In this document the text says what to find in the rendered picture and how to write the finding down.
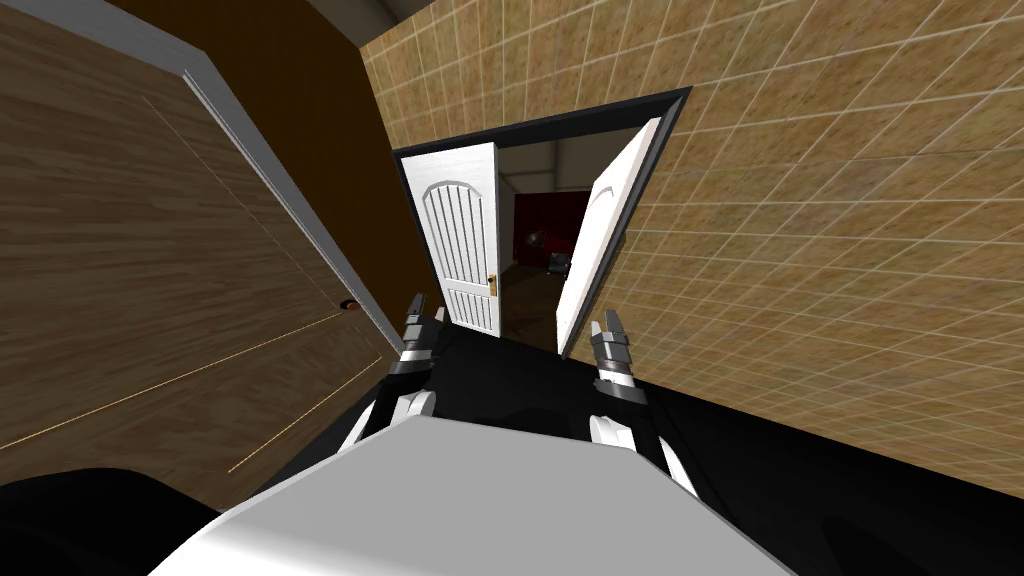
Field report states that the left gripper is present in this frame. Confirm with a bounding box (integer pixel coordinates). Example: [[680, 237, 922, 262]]
[[401, 292, 448, 355]]

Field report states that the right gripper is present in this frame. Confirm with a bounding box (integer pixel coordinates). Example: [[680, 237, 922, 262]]
[[589, 309, 634, 368]]

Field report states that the white panelled door leaf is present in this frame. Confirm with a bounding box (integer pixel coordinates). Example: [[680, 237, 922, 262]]
[[399, 141, 503, 340]]

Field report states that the white plain door leaf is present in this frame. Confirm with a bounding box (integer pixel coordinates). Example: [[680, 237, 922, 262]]
[[555, 117, 665, 360]]

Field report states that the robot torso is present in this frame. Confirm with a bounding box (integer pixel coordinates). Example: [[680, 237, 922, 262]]
[[147, 415, 795, 576]]

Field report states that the brown wooden door leaf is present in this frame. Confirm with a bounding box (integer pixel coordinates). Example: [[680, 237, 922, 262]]
[[0, 6, 403, 515]]

